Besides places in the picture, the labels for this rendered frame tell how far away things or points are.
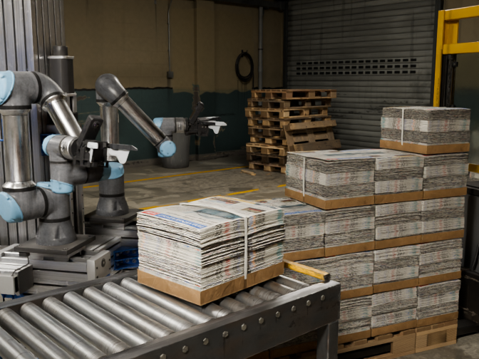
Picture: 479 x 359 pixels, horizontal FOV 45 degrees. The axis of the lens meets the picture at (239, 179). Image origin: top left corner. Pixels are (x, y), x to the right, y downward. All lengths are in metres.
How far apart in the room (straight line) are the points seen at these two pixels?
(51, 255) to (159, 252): 0.65
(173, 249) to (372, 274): 1.50
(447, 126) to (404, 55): 7.07
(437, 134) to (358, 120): 7.64
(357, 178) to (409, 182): 0.31
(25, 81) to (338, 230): 1.54
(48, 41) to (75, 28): 6.87
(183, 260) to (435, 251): 1.82
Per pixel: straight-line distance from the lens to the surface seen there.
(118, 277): 1.94
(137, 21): 9.99
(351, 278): 2.93
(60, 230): 2.30
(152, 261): 1.79
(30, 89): 2.18
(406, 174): 2.99
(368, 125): 10.58
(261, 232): 1.80
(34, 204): 2.22
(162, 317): 1.64
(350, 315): 2.99
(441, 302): 3.36
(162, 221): 1.71
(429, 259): 3.20
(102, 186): 2.72
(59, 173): 1.98
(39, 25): 2.52
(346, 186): 2.79
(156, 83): 10.12
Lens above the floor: 1.43
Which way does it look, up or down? 10 degrees down
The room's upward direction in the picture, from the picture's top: straight up
